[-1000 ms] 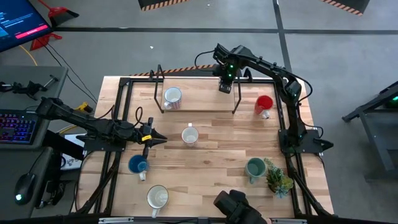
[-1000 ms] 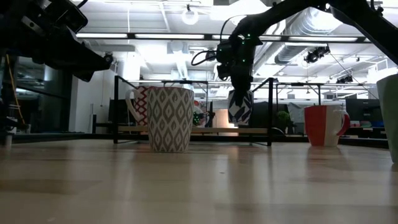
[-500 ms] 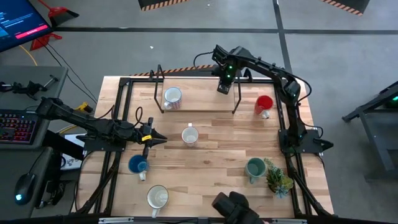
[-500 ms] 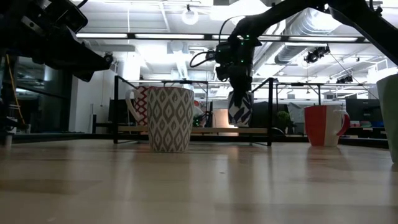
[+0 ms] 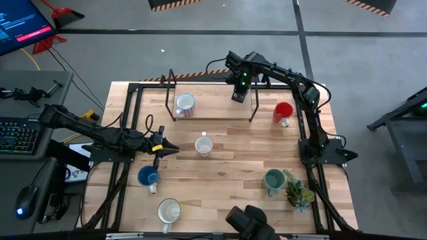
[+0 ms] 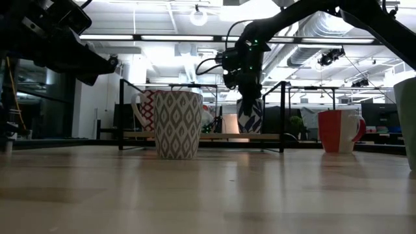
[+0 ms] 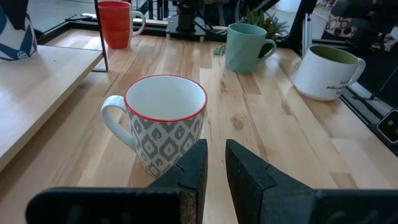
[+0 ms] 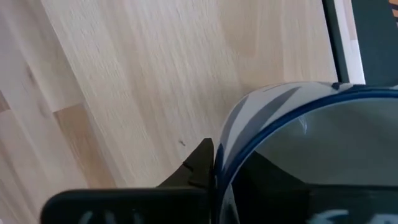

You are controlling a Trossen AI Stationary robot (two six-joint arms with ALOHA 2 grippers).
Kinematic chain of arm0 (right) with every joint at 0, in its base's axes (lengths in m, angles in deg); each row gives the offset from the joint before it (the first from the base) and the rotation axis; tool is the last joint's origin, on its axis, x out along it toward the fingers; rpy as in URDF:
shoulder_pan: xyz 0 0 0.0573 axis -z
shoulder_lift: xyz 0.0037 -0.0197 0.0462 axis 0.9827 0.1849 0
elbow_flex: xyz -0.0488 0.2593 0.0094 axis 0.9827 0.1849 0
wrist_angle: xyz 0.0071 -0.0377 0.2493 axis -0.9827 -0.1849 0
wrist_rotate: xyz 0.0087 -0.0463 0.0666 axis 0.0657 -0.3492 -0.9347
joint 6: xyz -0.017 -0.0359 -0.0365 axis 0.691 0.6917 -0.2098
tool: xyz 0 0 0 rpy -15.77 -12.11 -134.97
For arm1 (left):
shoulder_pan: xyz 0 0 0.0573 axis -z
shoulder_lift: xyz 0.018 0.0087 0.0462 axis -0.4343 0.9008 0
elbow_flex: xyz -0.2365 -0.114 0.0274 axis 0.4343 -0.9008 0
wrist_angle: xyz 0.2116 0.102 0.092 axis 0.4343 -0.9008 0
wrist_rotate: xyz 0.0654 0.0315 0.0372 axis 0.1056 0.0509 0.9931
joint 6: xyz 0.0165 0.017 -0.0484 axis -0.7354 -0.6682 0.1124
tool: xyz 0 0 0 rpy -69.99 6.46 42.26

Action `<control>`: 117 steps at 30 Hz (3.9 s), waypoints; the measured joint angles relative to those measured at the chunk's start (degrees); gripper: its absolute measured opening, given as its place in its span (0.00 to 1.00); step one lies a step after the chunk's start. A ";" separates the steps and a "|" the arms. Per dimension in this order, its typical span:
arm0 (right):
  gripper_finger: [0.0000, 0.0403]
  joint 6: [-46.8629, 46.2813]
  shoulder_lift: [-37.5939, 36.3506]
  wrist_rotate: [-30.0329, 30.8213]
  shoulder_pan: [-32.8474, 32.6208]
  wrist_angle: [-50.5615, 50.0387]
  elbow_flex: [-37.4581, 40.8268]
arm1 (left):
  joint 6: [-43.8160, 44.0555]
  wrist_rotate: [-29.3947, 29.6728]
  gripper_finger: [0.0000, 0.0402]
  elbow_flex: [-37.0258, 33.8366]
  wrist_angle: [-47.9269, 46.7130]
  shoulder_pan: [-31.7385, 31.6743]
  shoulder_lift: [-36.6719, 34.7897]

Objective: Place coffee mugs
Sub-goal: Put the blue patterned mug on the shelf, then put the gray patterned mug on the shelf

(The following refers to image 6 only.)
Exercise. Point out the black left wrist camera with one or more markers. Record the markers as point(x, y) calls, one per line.
point(68, 18)

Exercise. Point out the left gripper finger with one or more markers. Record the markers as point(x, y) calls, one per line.
point(88, 79)
point(86, 63)

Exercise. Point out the red white lattice mug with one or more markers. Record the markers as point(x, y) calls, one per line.
point(148, 110)

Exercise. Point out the wooden shelf black frame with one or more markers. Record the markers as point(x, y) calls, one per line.
point(224, 136)

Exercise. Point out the blue white leaf mug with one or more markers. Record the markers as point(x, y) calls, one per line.
point(252, 125)

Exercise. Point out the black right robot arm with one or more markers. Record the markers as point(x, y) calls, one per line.
point(373, 16)

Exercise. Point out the round white ceiling lamp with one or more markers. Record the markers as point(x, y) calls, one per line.
point(199, 19)

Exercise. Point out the pale teal green mug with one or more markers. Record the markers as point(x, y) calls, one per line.
point(408, 123)

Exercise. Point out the dark background monitor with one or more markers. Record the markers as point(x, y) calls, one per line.
point(380, 115)

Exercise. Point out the grey white ikat mug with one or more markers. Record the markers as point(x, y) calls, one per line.
point(178, 125)

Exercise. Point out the red and white mug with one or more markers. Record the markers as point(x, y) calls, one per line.
point(334, 130)

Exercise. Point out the black aluminium table frame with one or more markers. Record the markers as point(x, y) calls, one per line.
point(380, 148)

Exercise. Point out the overhead light bar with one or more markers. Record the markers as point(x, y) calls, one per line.
point(177, 37)

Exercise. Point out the silver ventilation duct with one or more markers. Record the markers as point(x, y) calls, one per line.
point(302, 57)

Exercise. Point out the small green potted plant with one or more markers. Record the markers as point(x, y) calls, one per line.
point(295, 123)

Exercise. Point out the glowing pale panel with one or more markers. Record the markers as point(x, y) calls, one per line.
point(230, 125)

